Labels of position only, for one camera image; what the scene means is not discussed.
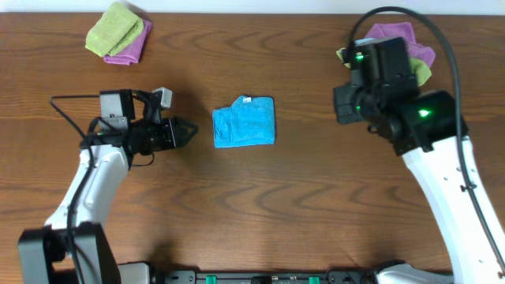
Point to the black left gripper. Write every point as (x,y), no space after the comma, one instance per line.
(174,137)

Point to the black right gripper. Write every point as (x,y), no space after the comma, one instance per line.
(345,113)

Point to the blue microfiber cloth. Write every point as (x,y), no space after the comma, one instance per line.
(248,121)

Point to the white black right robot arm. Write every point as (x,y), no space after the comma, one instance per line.
(470,228)

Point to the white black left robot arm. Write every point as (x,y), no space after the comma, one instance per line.
(72,246)

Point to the crumpled green cloth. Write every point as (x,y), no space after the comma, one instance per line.
(418,67)

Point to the crumpled purple cloth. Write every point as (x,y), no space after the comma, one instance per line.
(404,30)

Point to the folded purple cloth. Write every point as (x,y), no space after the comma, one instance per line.
(132,53)

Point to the folded green cloth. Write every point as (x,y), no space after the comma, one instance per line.
(117,28)

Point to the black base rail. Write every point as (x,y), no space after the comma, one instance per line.
(273,277)

